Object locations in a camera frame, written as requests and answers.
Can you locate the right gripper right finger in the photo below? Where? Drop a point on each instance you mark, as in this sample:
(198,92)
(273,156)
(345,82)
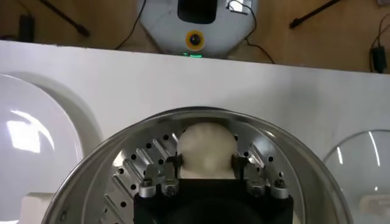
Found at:
(253,182)

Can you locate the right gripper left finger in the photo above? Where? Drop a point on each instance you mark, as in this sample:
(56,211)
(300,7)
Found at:
(155,176)

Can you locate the white steamed baozi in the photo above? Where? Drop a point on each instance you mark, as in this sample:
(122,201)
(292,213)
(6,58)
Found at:
(207,146)

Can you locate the round glass pot lid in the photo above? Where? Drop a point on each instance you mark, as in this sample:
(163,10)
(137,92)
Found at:
(359,170)

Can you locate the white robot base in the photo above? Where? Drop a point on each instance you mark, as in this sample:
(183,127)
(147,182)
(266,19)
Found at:
(170,33)

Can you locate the stainless steel steamer basket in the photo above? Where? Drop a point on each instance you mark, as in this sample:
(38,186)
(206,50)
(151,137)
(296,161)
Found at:
(100,170)

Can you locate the white round plate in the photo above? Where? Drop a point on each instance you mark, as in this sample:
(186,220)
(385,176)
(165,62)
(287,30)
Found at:
(30,146)

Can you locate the black floor stand leg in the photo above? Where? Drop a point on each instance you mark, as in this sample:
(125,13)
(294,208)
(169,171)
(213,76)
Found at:
(82,30)
(297,22)

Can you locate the black power brick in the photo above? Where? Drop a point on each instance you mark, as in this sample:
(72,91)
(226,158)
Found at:
(26,29)
(378,59)

